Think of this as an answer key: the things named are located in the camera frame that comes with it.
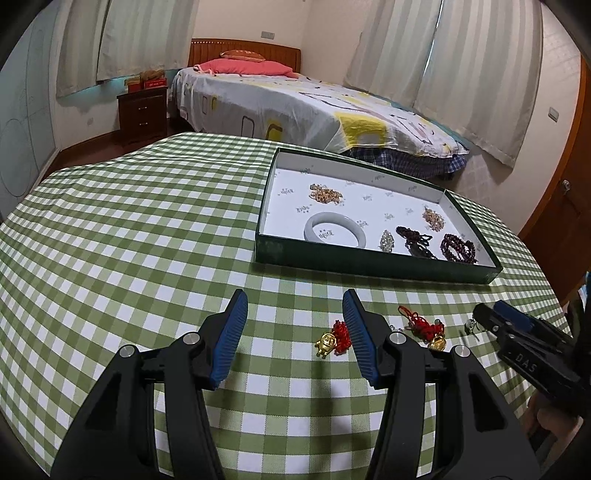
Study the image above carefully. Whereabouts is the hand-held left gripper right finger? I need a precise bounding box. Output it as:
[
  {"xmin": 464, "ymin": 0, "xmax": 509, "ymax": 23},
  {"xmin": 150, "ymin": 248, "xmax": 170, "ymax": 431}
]
[{"xmin": 342, "ymin": 288, "xmax": 543, "ymax": 480}]

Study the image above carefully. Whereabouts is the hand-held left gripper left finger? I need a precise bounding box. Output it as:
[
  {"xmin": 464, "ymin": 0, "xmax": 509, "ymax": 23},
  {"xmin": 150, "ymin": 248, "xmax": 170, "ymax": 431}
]
[{"xmin": 51, "ymin": 288, "xmax": 250, "ymax": 480}]

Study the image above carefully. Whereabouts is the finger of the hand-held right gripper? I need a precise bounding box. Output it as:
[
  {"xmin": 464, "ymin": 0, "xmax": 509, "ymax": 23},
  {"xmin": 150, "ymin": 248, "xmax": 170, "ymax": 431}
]
[
  {"xmin": 472, "ymin": 304, "xmax": 506, "ymax": 335},
  {"xmin": 492, "ymin": 300, "xmax": 543, "ymax": 332}
]

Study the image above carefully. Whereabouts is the gold figurine red cord charm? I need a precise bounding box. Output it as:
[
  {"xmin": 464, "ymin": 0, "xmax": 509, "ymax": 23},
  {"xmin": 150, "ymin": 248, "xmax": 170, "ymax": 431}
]
[{"xmin": 315, "ymin": 320, "xmax": 354, "ymax": 358}]

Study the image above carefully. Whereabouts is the dark red bead bracelet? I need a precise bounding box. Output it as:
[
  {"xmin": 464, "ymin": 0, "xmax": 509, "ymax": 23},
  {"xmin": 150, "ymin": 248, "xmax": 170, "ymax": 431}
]
[{"xmin": 440, "ymin": 233, "xmax": 478, "ymax": 265}]

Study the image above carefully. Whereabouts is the dark cord pendant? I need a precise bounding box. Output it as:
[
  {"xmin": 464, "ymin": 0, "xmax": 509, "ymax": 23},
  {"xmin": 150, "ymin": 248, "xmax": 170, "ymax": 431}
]
[{"xmin": 396, "ymin": 225, "xmax": 439, "ymax": 260}]

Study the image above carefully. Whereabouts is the small gold bead chain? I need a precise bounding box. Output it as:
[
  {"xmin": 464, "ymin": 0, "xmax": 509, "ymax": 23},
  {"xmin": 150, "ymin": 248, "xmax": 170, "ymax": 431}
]
[{"xmin": 421, "ymin": 208, "xmax": 446, "ymax": 232}]

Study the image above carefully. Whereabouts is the pale jade bangle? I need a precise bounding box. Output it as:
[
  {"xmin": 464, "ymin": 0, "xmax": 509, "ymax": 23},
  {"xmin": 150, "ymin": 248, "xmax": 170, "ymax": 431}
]
[{"xmin": 303, "ymin": 212, "xmax": 368, "ymax": 250}]

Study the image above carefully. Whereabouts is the gold chain necklace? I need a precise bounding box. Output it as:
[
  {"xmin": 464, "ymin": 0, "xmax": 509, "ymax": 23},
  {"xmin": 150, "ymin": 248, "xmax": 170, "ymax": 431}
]
[{"xmin": 309, "ymin": 183, "xmax": 345, "ymax": 204}]

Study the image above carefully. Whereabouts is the green cardboard box tray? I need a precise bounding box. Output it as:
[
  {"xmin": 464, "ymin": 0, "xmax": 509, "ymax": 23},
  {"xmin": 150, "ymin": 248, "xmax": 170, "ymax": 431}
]
[{"xmin": 255, "ymin": 147, "xmax": 504, "ymax": 284}]

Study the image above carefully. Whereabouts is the person's right hand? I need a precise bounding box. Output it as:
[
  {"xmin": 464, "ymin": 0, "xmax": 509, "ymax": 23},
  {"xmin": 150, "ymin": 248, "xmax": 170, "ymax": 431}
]
[{"xmin": 524, "ymin": 390, "xmax": 580, "ymax": 439}]

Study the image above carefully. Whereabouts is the red knot gold charm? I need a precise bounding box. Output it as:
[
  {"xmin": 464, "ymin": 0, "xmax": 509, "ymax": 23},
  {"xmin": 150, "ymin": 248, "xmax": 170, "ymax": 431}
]
[{"xmin": 398, "ymin": 305, "xmax": 448, "ymax": 354}]

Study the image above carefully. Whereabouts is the wooden door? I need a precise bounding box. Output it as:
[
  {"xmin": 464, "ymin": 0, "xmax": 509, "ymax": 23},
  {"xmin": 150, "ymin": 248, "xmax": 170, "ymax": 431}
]
[{"xmin": 519, "ymin": 51, "xmax": 591, "ymax": 305}]

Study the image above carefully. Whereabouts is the green checked tablecloth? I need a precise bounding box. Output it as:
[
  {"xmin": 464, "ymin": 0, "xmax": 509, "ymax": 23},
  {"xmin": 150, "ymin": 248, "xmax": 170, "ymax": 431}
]
[{"xmin": 0, "ymin": 131, "xmax": 575, "ymax": 480}]

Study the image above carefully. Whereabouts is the blue plaid under sheet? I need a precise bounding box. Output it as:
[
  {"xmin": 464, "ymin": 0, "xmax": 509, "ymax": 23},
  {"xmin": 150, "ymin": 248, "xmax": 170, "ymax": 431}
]
[{"xmin": 346, "ymin": 147, "xmax": 467, "ymax": 183}]

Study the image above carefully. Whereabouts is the patterned white bed sheet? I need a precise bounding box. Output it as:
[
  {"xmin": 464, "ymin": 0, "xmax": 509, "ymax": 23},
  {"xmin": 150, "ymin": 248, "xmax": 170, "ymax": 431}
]
[{"xmin": 166, "ymin": 67, "xmax": 469, "ymax": 155}]

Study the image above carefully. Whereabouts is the white striped curtain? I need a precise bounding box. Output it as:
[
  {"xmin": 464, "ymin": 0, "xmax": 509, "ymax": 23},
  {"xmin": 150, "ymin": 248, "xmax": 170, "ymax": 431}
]
[
  {"xmin": 96, "ymin": 0, "xmax": 199, "ymax": 83},
  {"xmin": 413, "ymin": 0, "xmax": 557, "ymax": 167},
  {"xmin": 55, "ymin": 0, "xmax": 112, "ymax": 99},
  {"xmin": 344, "ymin": 0, "xmax": 444, "ymax": 107}
]

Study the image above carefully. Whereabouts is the dark wooden nightstand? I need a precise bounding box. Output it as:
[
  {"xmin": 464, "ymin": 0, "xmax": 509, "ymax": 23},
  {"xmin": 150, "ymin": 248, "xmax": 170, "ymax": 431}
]
[{"xmin": 116, "ymin": 84, "xmax": 169, "ymax": 147}]

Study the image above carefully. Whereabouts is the pink pillow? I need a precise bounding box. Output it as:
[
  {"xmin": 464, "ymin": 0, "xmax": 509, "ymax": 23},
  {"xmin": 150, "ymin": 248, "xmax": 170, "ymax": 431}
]
[{"xmin": 193, "ymin": 58, "xmax": 296, "ymax": 78}]

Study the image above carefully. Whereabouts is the glass sliding door wardrobe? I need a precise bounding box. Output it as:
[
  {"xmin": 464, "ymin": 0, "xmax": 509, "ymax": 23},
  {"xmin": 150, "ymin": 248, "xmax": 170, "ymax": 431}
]
[{"xmin": 0, "ymin": 0, "xmax": 61, "ymax": 217}]

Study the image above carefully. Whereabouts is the wooden bed headboard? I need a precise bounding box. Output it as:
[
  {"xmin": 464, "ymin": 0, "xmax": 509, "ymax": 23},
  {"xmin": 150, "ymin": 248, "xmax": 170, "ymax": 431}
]
[{"xmin": 187, "ymin": 38, "xmax": 303, "ymax": 75}]

